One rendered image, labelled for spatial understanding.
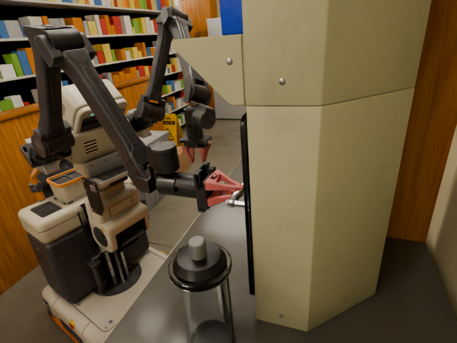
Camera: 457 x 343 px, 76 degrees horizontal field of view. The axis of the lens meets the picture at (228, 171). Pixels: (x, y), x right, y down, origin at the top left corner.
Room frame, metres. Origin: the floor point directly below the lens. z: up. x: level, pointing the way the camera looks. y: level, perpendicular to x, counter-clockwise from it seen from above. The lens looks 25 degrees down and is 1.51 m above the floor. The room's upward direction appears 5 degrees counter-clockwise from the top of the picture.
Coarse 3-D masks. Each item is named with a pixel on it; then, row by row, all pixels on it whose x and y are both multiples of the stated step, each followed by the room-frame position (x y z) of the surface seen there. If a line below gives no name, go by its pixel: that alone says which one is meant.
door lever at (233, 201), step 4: (236, 192) 0.54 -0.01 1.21; (240, 192) 0.54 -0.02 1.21; (232, 196) 0.53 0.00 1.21; (236, 196) 0.52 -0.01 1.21; (240, 196) 0.54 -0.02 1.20; (228, 200) 0.51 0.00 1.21; (232, 200) 0.51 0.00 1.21; (236, 200) 0.51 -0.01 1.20; (228, 204) 0.51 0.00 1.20; (232, 204) 0.50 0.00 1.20; (236, 204) 0.50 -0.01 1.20; (240, 204) 0.50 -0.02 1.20; (244, 204) 0.50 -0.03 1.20
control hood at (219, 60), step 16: (176, 48) 0.48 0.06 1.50; (192, 48) 0.47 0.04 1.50; (208, 48) 0.46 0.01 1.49; (224, 48) 0.45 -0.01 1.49; (240, 48) 0.44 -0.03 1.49; (192, 64) 0.47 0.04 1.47; (208, 64) 0.46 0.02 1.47; (224, 64) 0.45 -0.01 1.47; (240, 64) 0.44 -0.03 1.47; (208, 80) 0.46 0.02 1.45; (224, 80) 0.45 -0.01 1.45; (240, 80) 0.45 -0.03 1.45; (224, 96) 0.45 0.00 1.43; (240, 96) 0.45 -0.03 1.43
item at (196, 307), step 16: (224, 272) 0.36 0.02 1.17; (224, 288) 0.36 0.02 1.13; (192, 304) 0.34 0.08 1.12; (208, 304) 0.34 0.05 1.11; (224, 304) 0.36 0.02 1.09; (192, 320) 0.34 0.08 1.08; (208, 320) 0.34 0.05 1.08; (224, 320) 0.36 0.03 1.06; (192, 336) 0.35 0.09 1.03; (208, 336) 0.34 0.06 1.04; (224, 336) 0.35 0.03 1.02
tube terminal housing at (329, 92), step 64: (256, 0) 0.44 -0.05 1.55; (320, 0) 0.41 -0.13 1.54; (384, 0) 0.44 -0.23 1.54; (256, 64) 0.44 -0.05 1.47; (320, 64) 0.41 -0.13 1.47; (384, 64) 0.45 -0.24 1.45; (256, 128) 0.44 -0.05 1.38; (320, 128) 0.40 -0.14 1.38; (384, 128) 0.46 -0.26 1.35; (256, 192) 0.44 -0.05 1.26; (320, 192) 0.41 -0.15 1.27; (384, 192) 0.47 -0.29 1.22; (256, 256) 0.44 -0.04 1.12; (320, 256) 0.41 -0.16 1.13; (320, 320) 0.42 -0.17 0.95
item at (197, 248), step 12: (192, 240) 0.39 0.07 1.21; (204, 240) 0.39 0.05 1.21; (180, 252) 0.40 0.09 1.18; (192, 252) 0.37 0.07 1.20; (204, 252) 0.38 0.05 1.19; (216, 252) 0.39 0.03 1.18; (180, 264) 0.37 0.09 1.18; (192, 264) 0.37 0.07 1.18; (204, 264) 0.36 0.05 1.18; (216, 264) 0.36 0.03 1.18; (180, 276) 0.35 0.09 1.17; (192, 276) 0.35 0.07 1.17; (204, 276) 0.35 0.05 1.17
